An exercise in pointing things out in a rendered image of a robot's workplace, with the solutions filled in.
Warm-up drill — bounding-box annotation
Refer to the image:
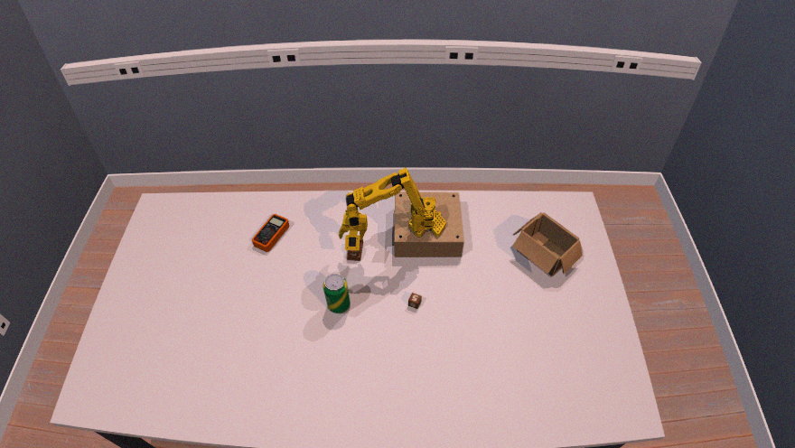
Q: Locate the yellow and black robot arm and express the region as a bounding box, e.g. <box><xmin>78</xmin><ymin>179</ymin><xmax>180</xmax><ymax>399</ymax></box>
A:
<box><xmin>345</xmin><ymin>168</ymin><xmax>446</xmax><ymax>237</ymax></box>

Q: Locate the green and yellow drink can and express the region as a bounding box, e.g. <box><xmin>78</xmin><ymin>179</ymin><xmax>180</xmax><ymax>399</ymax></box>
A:
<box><xmin>323</xmin><ymin>274</ymin><xmax>351</xmax><ymax>313</ymax></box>

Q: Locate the orange pocket multimeter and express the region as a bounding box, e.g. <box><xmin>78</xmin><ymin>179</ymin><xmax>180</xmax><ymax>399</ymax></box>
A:
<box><xmin>252</xmin><ymin>214</ymin><xmax>289</xmax><ymax>252</ymax></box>

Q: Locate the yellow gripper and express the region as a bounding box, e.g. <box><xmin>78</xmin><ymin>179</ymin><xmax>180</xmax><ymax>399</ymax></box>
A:
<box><xmin>339</xmin><ymin>212</ymin><xmax>368</xmax><ymax>250</ymax></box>

